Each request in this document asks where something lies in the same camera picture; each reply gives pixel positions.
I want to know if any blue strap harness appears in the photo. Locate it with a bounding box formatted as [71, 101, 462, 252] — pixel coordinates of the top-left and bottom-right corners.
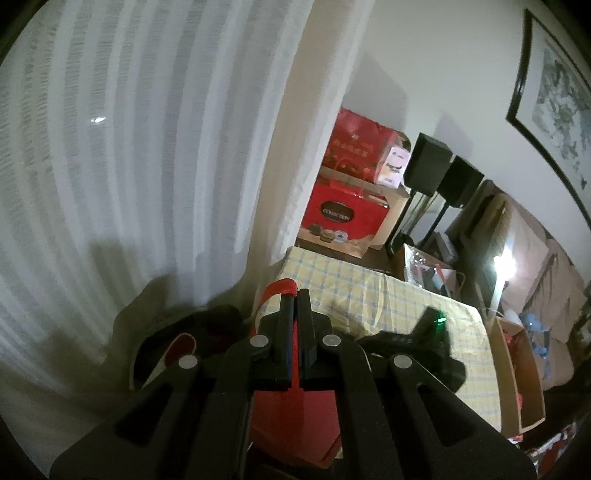
[519, 313, 555, 361]

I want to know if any brown cardboard box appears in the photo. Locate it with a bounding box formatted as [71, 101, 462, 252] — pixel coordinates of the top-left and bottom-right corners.
[482, 309, 546, 439]

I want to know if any black speaker stand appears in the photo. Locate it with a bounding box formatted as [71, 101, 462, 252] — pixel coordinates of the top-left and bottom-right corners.
[422, 203, 451, 252]
[388, 189, 428, 250]

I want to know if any red patterned gift box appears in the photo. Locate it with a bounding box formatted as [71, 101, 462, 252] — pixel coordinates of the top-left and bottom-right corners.
[323, 108, 402, 178]

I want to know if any brown sofa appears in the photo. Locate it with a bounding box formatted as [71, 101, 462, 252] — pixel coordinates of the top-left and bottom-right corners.
[443, 180, 591, 393]

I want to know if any white pink tissue pack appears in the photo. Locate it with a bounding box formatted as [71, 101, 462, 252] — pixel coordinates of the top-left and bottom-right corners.
[376, 145, 411, 189]

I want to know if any black speaker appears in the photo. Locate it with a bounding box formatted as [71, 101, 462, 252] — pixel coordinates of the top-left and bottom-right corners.
[404, 132, 453, 195]
[438, 155, 485, 208]

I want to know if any black lamp with bright light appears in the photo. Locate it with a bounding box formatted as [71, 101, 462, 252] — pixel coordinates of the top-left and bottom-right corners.
[492, 251, 513, 282]

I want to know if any cardboard box of clutter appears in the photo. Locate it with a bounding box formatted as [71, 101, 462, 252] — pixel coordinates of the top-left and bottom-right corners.
[404, 244, 465, 296]

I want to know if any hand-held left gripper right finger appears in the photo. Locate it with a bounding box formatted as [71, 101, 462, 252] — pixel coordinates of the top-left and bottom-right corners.
[297, 288, 539, 480]

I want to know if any yellow checked tablecloth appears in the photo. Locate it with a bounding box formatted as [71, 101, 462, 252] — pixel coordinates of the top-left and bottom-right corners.
[277, 247, 502, 435]

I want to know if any red gift bag white label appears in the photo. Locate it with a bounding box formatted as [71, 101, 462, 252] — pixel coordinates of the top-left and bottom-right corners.
[249, 278, 345, 467]

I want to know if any large brown sofa cushion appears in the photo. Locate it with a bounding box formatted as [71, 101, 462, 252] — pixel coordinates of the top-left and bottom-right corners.
[499, 198, 550, 305]

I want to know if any framed ink painting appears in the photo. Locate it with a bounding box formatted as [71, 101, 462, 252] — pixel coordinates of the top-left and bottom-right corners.
[506, 8, 591, 204]

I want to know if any red chocolate gift box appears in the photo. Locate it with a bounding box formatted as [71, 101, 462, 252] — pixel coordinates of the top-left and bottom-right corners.
[298, 178, 393, 259]

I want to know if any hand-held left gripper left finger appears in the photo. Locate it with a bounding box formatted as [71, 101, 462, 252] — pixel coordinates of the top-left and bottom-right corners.
[48, 288, 296, 480]

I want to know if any large plain brown carton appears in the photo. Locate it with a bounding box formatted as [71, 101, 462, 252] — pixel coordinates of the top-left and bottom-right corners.
[360, 182, 411, 252]

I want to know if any white curtain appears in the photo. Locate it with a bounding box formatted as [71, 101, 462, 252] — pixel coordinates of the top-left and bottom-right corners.
[0, 0, 375, 462]

